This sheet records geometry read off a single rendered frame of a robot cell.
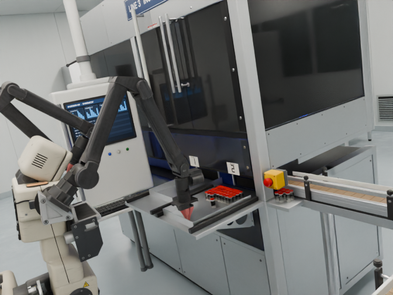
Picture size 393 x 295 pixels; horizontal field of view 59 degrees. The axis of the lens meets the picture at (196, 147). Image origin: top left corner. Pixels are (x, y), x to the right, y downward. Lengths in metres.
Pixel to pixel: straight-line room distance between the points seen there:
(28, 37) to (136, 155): 4.84
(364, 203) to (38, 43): 6.19
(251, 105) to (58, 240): 0.97
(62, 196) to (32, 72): 5.64
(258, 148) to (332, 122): 0.57
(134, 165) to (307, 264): 1.21
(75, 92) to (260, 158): 1.20
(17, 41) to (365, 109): 5.78
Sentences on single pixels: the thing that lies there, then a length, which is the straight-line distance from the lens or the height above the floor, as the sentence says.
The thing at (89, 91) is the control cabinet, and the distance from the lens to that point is 2.25.
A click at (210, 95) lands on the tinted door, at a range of 1.78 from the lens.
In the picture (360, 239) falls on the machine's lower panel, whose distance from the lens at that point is 2.45.
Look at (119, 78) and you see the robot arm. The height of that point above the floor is 1.55.
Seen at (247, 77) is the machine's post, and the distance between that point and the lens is 1.55.
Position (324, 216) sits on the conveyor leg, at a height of 0.80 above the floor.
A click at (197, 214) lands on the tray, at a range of 1.65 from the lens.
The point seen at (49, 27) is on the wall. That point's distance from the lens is 7.03.
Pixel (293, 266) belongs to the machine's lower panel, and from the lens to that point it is 1.95.
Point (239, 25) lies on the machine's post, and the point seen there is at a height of 1.68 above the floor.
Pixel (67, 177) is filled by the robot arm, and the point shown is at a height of 1.25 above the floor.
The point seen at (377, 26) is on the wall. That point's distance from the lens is 6.37.
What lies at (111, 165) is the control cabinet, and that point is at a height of 1.03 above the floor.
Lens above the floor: 1.53
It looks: 12 degrees down
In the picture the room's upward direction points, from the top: 10 degrees counter-clockwise
